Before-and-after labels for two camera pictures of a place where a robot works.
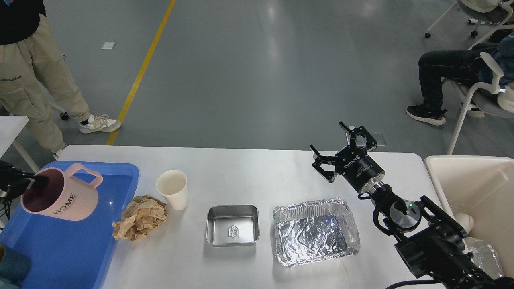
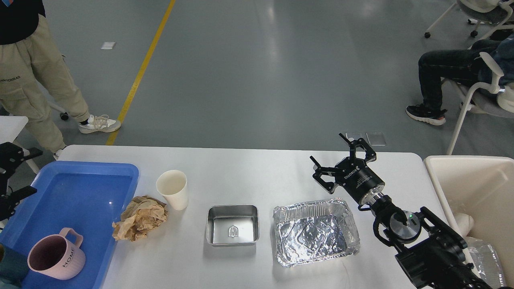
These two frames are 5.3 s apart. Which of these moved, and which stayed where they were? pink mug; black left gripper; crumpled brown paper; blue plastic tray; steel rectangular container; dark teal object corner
Moved: black left gripper; pink mug
Stayed: dark teal object corner; blue plastic tray; crumpled brown paper; steel rectangular container
